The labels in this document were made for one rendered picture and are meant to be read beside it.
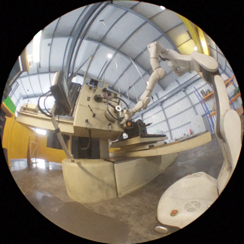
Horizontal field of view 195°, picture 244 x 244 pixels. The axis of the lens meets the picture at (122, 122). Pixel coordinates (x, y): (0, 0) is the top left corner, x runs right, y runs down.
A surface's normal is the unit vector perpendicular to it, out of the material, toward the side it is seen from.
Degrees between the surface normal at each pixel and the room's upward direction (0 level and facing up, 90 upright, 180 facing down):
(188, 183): 74
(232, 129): 90
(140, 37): 169
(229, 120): 90
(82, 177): 90
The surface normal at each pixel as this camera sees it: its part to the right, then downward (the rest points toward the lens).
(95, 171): 0.56, -0.37
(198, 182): -0.82, -0.40
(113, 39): -0.07, 0.87
